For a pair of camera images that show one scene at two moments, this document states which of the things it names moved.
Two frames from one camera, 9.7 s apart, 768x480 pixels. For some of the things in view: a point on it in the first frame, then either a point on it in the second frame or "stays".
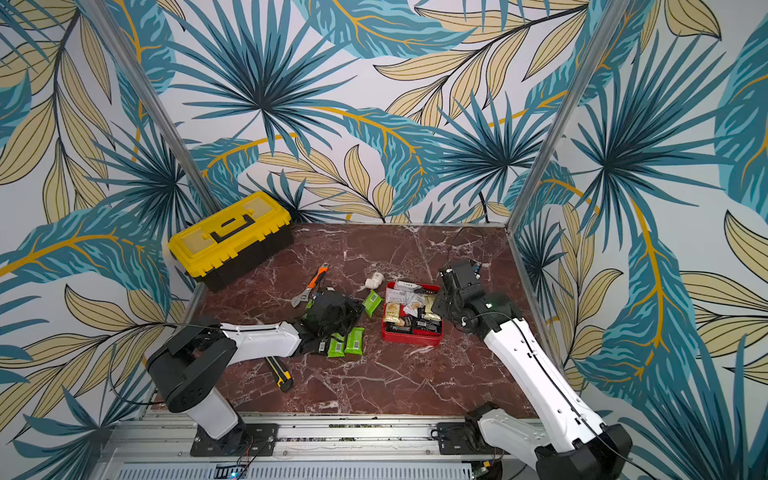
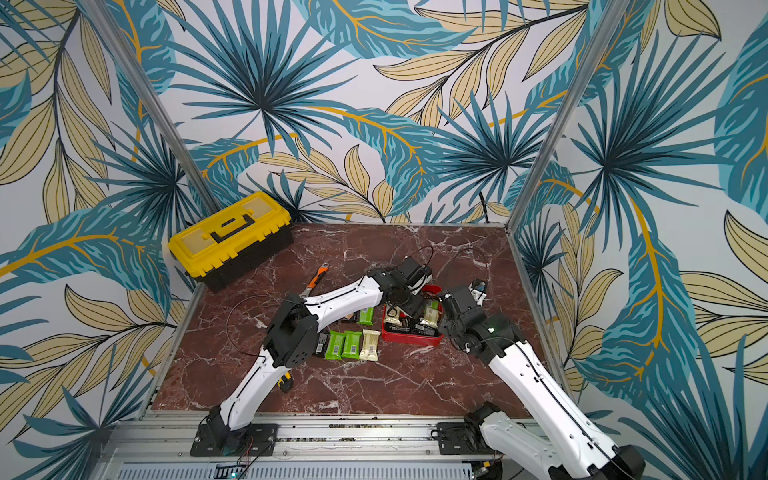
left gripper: x=355 y=310 to x=417 y=308
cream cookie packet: x=393 y=313 stays
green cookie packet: x=335 y=347 stays
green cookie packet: x=354 y=345 stays
